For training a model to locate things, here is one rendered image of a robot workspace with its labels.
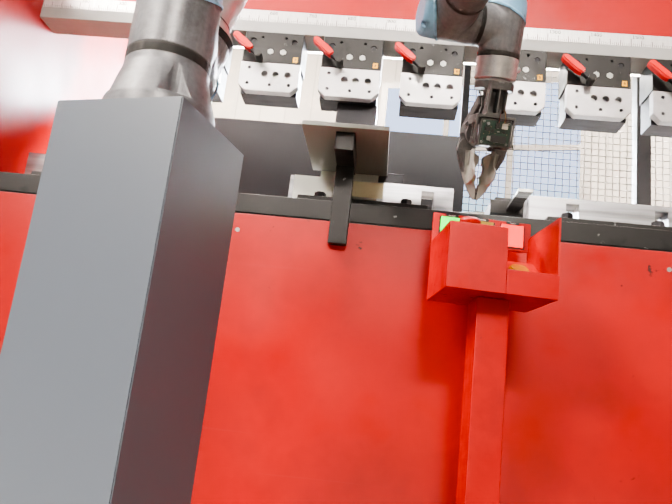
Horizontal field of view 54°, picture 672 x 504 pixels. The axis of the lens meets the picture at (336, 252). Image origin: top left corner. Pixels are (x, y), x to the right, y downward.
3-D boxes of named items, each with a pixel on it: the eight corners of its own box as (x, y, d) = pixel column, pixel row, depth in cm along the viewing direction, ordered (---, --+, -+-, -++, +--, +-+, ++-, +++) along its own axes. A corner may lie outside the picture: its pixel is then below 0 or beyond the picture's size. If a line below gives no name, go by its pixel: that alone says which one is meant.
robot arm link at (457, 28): (433, -32, 110) (496, -20, 111) (413, 6, 120) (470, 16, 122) (432, 10, 108) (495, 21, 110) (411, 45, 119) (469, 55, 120)
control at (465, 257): (445, 286, 113) (452, 187, 117) (426, 300, 129) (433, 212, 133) (559, 300, 114) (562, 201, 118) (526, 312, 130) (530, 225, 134)
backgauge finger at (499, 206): (500, 194, 161) (501, 175, 162) (483, 224, 186) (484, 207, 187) (550, 198, 160) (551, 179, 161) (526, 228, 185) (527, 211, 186)
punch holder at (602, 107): (566, 114, 157) (568, 51, 161) (556, 128, 165) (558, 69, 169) (631, 118, 156) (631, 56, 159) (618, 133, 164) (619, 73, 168)
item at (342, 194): (324, 231, 131) (336, 130, 136) (328, 248, 145) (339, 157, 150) (344, 232, 131) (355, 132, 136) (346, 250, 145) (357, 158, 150)
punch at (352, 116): (333, 138, 162) (337, 103, 165) (333, 141, 164) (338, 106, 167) (373, 141, 162) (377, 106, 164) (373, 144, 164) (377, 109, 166)
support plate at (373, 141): (301, 124, 134) (302, 119, 135) (312, 170, 160) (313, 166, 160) (389, 131, 133) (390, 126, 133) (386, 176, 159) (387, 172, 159)
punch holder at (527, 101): (481, 107, 158) (485, 46, 162) (476, 122, 167) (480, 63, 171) (545, 112, 157) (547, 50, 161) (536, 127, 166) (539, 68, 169)
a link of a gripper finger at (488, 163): (480, 200, 119) (488, 149, 118) (472, 199, 125) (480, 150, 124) (497, 203, 119) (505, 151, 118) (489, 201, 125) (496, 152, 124)
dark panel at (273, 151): (107, 235, 214) (131, 110, 224) (109, 236, 216) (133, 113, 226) (458, 268, 205) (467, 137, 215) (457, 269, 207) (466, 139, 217)
